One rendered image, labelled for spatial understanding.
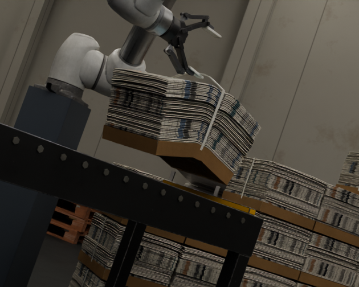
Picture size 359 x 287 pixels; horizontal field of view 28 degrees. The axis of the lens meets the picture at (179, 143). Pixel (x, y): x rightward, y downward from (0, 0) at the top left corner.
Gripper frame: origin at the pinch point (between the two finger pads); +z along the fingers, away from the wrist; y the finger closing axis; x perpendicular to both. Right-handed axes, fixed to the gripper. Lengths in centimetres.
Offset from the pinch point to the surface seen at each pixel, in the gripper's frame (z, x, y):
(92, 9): 364, -739, -177
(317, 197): 111, -26, 17
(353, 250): 139, -17, 32
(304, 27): 523, -484, -251
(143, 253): 48, -45, 69
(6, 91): 318, -780, -17
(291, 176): 95, -31, 14
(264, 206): 89, -33, 31
